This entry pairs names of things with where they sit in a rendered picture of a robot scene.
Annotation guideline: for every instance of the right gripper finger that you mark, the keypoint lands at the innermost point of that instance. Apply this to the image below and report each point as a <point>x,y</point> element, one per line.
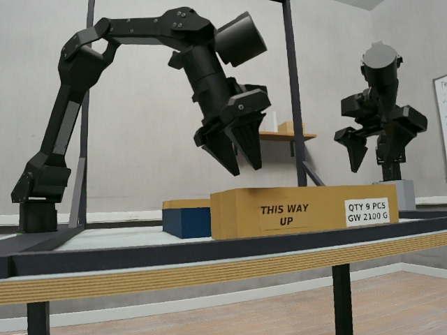
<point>245,136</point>
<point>222,151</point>

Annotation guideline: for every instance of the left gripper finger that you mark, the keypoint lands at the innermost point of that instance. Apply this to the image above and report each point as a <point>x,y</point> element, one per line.
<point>397,137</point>
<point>356,152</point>

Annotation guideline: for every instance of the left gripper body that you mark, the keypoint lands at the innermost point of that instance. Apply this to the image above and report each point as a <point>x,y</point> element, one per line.
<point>406,115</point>

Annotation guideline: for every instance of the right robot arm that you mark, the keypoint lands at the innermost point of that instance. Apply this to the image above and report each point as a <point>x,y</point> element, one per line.
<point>80,67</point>

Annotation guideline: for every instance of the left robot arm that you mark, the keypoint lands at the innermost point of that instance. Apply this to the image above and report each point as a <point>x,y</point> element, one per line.
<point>380,64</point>

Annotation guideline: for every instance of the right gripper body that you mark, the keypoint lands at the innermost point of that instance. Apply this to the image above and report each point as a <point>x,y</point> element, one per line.
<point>212,92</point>

